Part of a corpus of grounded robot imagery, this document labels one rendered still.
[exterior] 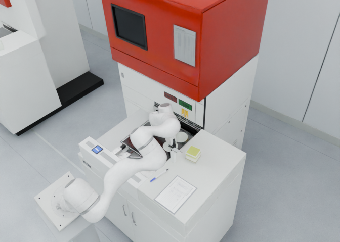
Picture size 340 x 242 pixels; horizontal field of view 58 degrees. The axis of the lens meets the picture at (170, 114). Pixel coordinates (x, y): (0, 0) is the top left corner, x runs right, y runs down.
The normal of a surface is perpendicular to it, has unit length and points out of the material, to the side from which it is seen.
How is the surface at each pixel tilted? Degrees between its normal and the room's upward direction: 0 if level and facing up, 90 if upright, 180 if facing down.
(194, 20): 90
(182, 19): 90
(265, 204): 0
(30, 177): 0
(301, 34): 90
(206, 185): 0
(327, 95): 90
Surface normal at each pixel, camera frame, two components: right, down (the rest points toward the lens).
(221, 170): -0.04, -0.74
